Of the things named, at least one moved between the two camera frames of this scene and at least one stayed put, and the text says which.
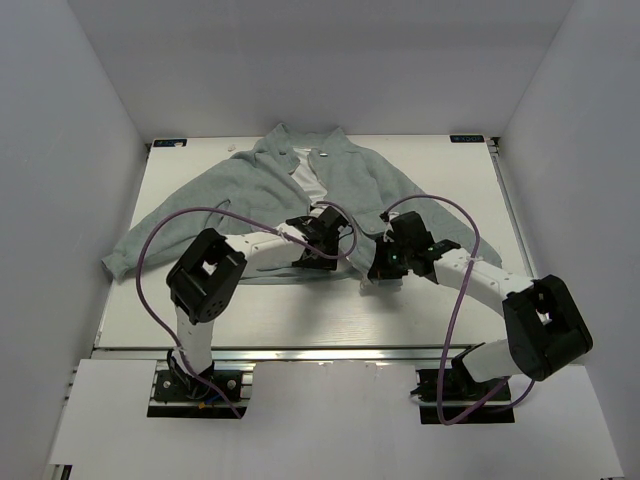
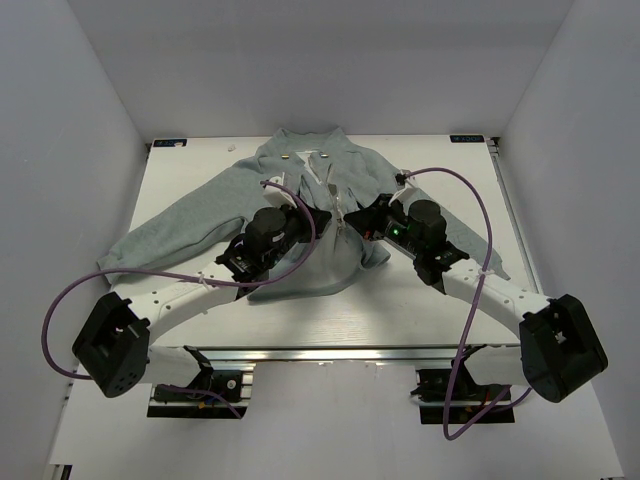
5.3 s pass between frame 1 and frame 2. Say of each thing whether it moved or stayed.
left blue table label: stayed
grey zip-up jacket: moved
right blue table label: stayed
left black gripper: moved
